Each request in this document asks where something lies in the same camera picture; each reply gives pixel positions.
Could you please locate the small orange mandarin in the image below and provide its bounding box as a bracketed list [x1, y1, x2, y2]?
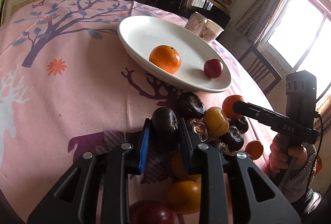
[222, 95, 245, 120]

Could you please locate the small orange kumquat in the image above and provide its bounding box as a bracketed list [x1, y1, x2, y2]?
[245, 140, 264, 161]

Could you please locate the large dark red plum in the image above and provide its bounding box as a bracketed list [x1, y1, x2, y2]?
[129, 200, 175, 224]

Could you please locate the dark wooden chair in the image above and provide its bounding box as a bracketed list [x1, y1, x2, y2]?
[238, 45, 282, 95]

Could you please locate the large orange mandarin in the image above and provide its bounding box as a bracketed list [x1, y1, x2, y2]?
[149, 45, 182, 74]

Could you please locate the pink printed tablecloth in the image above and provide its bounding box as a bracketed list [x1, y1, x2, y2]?
[1, 0, 186, 222]

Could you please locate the window with curtain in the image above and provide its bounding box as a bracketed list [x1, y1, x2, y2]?
[235, 0, 330, 96]

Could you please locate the white beverage can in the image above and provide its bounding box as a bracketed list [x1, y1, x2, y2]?
[185, 12, 207, 35]

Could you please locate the white oval plate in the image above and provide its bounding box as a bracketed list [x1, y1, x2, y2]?
[118, 16, 232, 93]

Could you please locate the white paper cup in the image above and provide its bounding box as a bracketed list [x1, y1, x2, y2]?
[199, 19, 224, 44]

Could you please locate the small red plum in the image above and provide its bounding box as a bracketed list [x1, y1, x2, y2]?
[204, 59, 223, 79]

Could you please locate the yellow orange fruit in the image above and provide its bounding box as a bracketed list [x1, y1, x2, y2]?
[203, 107, 229, 137]
[165, 180, 201, 214]

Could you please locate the dark purple round fruit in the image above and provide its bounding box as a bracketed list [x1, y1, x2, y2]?
[151, 107, 178, 133]

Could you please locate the person's right hand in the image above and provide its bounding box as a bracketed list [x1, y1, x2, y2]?
[269, 135, 307, 174]

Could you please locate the dark water chestnut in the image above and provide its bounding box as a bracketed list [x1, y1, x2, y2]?
[177, 92, 206, 119]

